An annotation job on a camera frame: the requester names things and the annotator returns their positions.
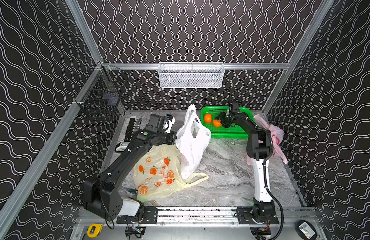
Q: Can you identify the large orange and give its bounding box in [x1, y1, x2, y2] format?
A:
[204, 113, 213, 124]
[212, 119, 222, 128]

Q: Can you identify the white plastic bag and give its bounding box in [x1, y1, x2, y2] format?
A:
[176, 105, 212, 180]

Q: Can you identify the pink plastic bag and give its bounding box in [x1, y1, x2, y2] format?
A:
[236, 113, 288, 166]

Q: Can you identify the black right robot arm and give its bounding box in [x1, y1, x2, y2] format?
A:
[216, 102, 284, 240]

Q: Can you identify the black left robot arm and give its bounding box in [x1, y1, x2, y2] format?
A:
[83, 114, 177, 222]

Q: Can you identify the green plastic basket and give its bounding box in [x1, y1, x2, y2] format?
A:
[200, 106, 248, 139]

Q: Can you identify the large orange top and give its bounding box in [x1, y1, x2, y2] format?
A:
[204, 113, 213, 124]

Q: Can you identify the yellow bag with orange print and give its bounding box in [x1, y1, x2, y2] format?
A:
[133, 145, 209, 202]

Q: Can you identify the yellow tape measure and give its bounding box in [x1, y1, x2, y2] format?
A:
[87, 224, 103, 238]

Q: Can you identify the black round device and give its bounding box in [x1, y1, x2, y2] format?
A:
[295, 220, 318, 240]

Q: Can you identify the socket set rail holder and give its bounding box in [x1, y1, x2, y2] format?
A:
[115, 116, 141, 153]

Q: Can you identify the white wire mesh basket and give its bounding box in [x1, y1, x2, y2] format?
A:
[158, 62, 225, 89]

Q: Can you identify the black wire basket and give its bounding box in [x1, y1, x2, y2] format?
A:
[79, 68, 120, 123]

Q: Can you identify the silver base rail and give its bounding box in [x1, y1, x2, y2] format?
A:
[116, 207, 281, 227]

